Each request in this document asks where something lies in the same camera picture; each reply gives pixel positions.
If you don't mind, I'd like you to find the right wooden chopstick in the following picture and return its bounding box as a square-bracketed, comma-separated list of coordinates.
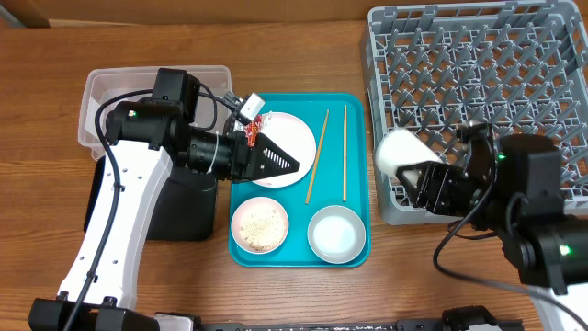
[343, 104, 347, 202]

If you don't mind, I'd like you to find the grey dish rack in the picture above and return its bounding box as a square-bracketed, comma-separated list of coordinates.
[360, 1, 587, 216]

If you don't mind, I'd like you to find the black rectangular tray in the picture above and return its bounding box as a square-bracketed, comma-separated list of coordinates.
[84, 149, 217, 246]

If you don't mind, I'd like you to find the grey bowl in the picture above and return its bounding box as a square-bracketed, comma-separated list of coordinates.
[307, 205, 368, 265]

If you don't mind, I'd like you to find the large white plate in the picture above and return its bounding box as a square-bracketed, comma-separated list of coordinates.
[254, 111, 317, 188]

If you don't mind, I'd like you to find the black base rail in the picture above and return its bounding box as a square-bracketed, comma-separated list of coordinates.
[197, 317, 525, 331]

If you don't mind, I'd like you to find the wooden chopstick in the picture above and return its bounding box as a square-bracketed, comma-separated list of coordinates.
[305, 109, 330, 205]
[343, 104, 347, 202]

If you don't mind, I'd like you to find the pink bowl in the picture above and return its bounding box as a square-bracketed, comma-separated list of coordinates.
[231, 197, 289, 255]

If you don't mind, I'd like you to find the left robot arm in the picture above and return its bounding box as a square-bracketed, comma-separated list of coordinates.
[28, 68, 300, 331]

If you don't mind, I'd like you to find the red sauce packet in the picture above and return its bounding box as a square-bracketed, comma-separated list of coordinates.
[244, 115, 263, 147]

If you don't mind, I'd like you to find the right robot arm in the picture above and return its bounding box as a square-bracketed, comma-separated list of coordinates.
[393, 123, 587, 330]

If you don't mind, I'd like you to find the teal serving tray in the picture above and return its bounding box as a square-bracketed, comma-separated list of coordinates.
[228, 93, 371, 268]

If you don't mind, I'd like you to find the white cup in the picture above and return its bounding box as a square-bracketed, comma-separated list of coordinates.
[374, 128, 442, 180]

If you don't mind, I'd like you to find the clear plastic bin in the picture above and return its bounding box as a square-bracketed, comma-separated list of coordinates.
[77, 64, 236, 163]

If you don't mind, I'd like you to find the left wooden chopstick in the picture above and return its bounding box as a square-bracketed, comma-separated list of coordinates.
[305, 109, 330, 205]

